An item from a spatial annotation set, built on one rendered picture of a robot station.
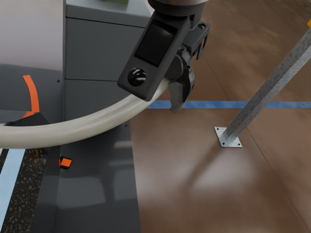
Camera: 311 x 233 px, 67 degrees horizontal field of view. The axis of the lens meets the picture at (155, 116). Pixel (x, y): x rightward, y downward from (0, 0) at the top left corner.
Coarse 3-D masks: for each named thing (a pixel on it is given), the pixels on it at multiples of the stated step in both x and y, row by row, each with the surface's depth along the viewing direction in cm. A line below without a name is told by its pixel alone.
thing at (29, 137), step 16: (128, 96) 35; (96, 112) 33; (112, 112) 32; (128, 112) 33; (0, 128) 31; (16, 128) 31; (32, 128) 31; (48, 128) 31; (64, 128) 31; (80, 128) 31; (96, 128) 32; (0, 144) 30; (16, 144) 30; (32, 144) 30; (48, 144) 31
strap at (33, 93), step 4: (24, 76) 176; (28, 76) 178; (28, 80) 175; (28, 84) 173; (32, 84) 174; (32, 88) 171; (32, 92) 169; (36, 92) 170; (32, 96) 167; (36, 96) 168; (32, 100) 165; (36, 100) 166; (32, 104) 162; (36, 104) 163; (32, 108) 161; (36, 108) 161
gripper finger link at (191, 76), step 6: (186, 66) 33; (186, 72) 33; (192, 72) 34; (180, 78) 34; (186, 78) 34; (192, 78) 34; (186, 84) 35; (192, 84) 35; (186, 90) 36; (186, 96) 37
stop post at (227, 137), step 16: (304, 48) 133; (288, 64) 142; (304, 64) 140; (272, 80) 153; (288, 80) 149; (256, 96) 165; (272, 96) 159; (240, 112) 181; (256, 112) 171; (224, 128) 205; (240, 128) 184; (224, 144) 192; (240, 144) 198
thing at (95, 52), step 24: (72, 0) 104; (96, 0) 110; (72, 24) 108; (96, 24) 111; (120, 24) 114; (144, 24) 117; (72, 48) 117; (96, 48) 121; (120, 48) 125; (72, 72) 129; (96, 72) 133; (120, 72) 137; (72, 96) 142; (96, 96) 147; (120, 96) 153
